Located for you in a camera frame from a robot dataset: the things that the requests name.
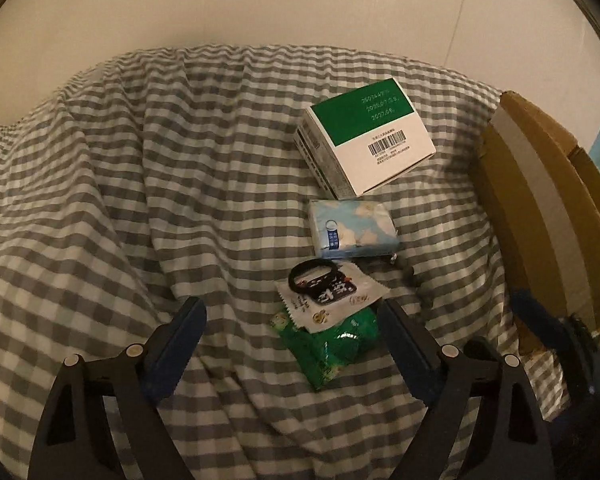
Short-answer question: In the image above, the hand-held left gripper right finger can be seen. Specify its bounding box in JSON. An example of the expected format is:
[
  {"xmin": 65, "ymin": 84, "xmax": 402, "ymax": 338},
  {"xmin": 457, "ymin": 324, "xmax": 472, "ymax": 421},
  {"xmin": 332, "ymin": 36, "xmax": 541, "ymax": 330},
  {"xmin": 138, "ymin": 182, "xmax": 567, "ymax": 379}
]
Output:
[{"xmin": 377, "ymin": 299, "xmax": 553, "ymax": 480}]

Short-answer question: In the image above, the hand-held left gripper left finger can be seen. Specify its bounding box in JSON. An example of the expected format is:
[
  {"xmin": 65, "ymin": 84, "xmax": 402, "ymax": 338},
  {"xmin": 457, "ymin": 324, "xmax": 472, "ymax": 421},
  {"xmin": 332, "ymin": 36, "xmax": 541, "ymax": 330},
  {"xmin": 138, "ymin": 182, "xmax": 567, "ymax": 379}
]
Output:
[{"xmin": 32, "ymin": 296, "xmax": 207, "ymax": 480}]

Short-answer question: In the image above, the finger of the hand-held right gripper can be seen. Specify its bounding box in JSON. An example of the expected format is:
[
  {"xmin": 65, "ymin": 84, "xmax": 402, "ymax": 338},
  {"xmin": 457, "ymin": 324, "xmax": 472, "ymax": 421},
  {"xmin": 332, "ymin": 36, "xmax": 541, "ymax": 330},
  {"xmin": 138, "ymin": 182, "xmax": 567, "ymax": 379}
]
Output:
[{"xmin": 511, "ymin": 287, "xmax": 581, "ymax": 361}]

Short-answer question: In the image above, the green snack packet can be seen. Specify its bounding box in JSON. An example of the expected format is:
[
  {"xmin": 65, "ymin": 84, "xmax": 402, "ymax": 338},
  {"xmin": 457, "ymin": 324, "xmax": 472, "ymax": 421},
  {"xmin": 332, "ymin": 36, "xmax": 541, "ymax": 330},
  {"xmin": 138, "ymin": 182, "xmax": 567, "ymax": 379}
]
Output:
[{"xmin": 271, "ymin": 305, "xmax": 381, "ymax": 392}]

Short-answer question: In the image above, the white sachet with black print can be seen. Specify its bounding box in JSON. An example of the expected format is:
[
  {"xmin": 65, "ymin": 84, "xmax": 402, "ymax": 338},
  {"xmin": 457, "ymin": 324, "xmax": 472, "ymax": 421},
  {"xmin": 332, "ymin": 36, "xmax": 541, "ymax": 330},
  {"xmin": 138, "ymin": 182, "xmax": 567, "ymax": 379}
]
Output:
[{"xmin": 274, "ymin": 260, "xmax": 388, "ymax": 336}]

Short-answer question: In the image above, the brown cardboard box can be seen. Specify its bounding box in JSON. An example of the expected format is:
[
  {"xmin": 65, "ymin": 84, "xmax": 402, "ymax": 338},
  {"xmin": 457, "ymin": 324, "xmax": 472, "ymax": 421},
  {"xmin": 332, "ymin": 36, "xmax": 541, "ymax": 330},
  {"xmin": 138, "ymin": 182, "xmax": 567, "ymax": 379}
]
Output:
[{"xmin": 467, "ymin": 91, "xmax": 600, "ymax": 413}]

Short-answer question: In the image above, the light blue tissue pack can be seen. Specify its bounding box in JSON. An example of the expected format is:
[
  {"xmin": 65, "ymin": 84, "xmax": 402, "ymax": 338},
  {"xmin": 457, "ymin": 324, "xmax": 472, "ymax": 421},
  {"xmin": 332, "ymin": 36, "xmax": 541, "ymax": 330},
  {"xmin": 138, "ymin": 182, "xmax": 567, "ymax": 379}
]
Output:
[{"xmin": 307, "ymin": 197, "xmax": 401, "ymax": 261}]

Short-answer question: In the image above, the grey white checked bedsheet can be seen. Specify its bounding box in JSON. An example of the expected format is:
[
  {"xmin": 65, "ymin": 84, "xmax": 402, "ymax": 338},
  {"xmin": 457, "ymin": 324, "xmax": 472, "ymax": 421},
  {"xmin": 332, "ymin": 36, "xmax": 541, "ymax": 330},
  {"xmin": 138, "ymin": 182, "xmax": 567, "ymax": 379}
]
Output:
[{"xmin": 0, "ymin": 45, "xmax": 571, "ymax": 480}]

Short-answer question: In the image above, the green white carton box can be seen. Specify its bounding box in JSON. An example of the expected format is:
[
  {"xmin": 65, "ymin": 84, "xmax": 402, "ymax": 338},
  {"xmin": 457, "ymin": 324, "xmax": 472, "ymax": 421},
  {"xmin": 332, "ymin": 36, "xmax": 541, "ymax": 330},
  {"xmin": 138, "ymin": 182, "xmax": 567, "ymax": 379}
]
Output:
[{"xmin": 293, "ymin": 78, "xmax": 437, "ymax": 200}]

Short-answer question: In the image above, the black hair tie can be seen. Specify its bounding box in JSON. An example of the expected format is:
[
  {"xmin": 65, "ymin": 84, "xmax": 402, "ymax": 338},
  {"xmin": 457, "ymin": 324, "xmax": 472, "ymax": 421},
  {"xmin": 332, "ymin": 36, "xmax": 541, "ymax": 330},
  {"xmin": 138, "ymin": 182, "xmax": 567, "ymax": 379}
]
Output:
[{"xmin": 287, "ymin": 261, "xmax": 342, "ymax": 297}]

